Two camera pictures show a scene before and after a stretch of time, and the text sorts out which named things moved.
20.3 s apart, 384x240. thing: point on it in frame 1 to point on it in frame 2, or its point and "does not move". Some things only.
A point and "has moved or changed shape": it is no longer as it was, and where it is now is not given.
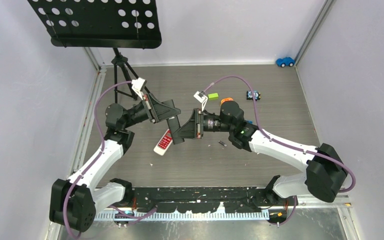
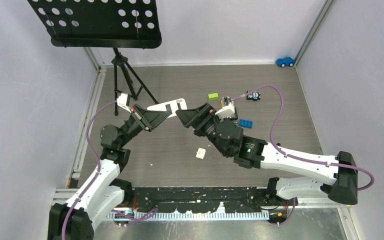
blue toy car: [285, 61] does not move
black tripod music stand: [106, 24] does not move
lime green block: [213, 96] does not move
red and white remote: [164, 143] has moved or changed shape
